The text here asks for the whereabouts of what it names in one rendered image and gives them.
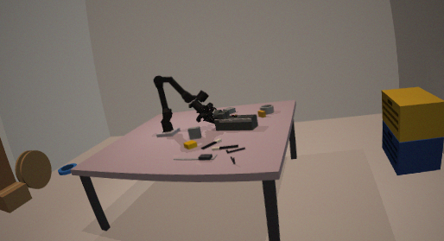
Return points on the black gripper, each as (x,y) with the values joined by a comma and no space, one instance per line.
(207,116)

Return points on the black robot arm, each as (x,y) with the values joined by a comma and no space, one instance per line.
(166,112)

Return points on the dark grey hollow cylinder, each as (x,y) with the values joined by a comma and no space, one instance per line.
(267,108)

